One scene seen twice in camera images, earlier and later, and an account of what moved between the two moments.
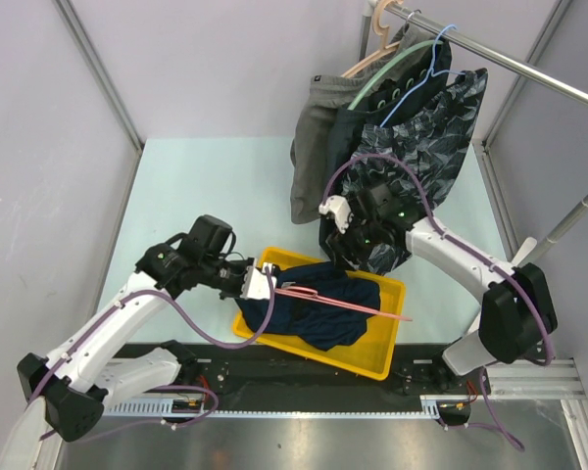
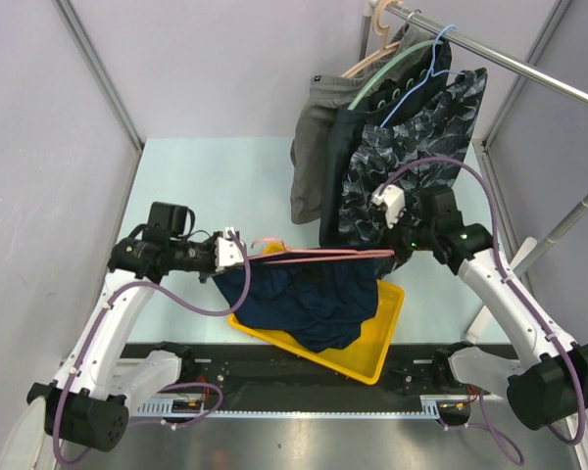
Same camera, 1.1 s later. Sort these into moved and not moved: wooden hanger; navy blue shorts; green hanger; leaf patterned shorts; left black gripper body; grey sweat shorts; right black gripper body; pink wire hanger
Moved: left black gripper body; right black gripper body; pink wire hanger
Not moved: wooden hanger; navy blue shorts; leaf patterned shorts; green hanger; grey sweat shorts
